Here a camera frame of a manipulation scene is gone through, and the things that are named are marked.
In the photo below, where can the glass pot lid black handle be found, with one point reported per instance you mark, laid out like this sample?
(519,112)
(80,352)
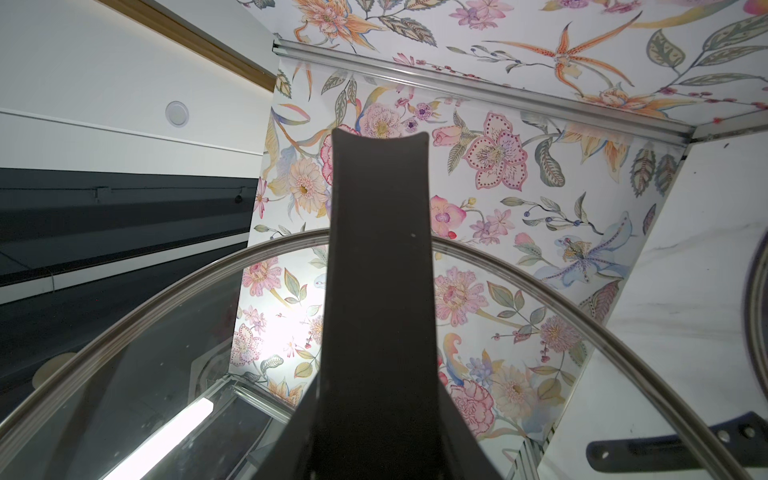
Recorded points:
(384,397)

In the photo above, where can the black frying pan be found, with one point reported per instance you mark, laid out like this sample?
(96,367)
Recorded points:
(682,315)

